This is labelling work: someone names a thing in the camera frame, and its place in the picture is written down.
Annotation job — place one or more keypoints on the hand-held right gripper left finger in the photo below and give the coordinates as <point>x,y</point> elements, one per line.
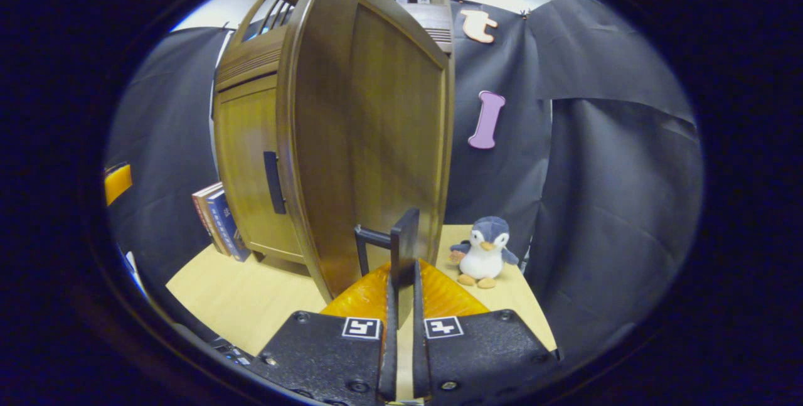
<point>390,356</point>

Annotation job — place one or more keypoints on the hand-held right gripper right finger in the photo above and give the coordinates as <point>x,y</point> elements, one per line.
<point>419,356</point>

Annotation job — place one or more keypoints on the penguin plush toy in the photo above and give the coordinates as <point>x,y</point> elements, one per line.
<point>483,255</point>

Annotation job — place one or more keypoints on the black backdrop cloth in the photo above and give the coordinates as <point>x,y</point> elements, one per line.
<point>615,205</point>

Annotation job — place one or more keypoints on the blue book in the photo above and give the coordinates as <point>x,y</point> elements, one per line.
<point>227,227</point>

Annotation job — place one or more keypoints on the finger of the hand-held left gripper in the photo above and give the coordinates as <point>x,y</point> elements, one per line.
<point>118,185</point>

